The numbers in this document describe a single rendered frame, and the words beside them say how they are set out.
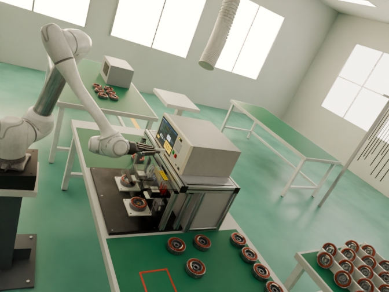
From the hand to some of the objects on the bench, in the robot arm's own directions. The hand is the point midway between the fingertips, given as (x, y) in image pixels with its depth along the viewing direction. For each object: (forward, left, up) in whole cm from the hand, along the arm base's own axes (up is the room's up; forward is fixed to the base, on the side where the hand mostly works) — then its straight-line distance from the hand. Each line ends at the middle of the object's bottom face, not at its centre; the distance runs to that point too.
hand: (159, 150), depth 178 cm
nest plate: (-5, -4, -41) cm, 42 cm away
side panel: (+38, -14, -46) cm, 62 cm away
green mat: (-2, +75, -43) cm, 87 cm away
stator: (+26, -48, -45) cm, 71 cm away
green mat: (+30, -50, -46) cm, 74 cm away
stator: (-5, -4, -40) cm, 40 cm away
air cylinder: (+9, -1, -42) cm, 43 cm away
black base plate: (-7, +8, -43) cm, 44 cm away
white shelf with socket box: (+25, +109, -45) cm, 121 cm away
